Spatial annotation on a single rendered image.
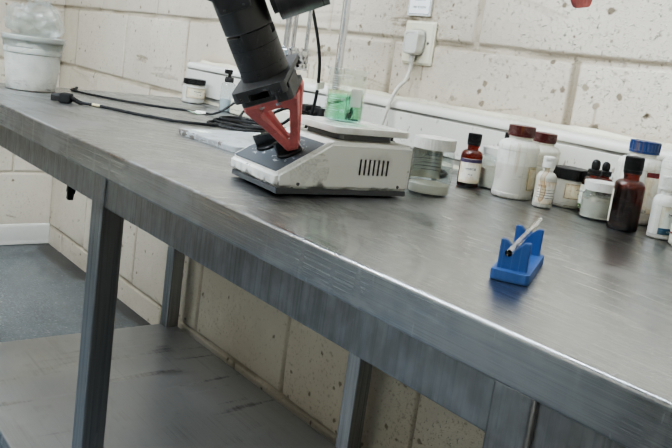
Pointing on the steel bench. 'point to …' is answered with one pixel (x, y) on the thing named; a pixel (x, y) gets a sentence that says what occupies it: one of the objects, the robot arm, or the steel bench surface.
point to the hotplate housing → (336, 167)
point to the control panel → (276, 155)
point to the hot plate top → (354, 128)
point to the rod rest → (523, 275)
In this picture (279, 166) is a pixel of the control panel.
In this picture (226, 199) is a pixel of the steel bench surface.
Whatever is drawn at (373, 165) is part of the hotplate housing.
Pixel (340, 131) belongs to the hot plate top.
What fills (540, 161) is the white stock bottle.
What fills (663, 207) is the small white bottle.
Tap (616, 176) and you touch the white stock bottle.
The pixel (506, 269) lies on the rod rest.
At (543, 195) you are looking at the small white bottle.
